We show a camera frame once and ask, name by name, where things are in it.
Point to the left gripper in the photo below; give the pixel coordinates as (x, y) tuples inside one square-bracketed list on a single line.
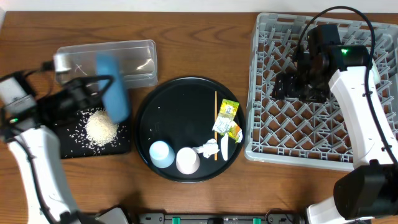
[(78, 93)]

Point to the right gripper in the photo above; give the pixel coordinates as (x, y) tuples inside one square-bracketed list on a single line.
[(284, 82)]

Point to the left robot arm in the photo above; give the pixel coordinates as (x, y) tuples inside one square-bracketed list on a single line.
[(25, 129)]

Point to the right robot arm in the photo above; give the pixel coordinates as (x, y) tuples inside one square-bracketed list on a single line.
[(329, 68)]

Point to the grey dishwasher rack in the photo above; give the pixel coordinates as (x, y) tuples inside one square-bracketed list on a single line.
[(292, 132)]

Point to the clear plastic bin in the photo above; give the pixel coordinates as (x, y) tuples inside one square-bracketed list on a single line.
[(137, 61)]

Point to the pile of rice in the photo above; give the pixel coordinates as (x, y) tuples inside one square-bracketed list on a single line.
[(96, 134)]

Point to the black rectangular tray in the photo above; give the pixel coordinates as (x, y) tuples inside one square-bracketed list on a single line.
[(67, 148)]

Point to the green yellow snack wrapper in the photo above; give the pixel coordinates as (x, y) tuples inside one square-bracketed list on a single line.
[(226, 114)]

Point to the orange green torn wrapper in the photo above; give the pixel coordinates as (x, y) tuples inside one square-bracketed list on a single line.
[(235, 132)]

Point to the white plastic spoon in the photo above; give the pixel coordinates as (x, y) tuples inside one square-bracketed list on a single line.
[(224, 147)]

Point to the light blue cup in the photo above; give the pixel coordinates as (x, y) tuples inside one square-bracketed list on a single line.
[(161, 154)]

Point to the round black serving tray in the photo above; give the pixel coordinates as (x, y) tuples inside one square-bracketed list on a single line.
[(181, 112)]

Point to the crumpled white tissue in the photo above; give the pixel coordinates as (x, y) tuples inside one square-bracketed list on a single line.
[(208, 149)]

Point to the white pink cup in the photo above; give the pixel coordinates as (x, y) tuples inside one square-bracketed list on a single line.
[(187, 161)]

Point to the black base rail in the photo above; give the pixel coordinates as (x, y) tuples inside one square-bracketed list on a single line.
[(277, 217)]

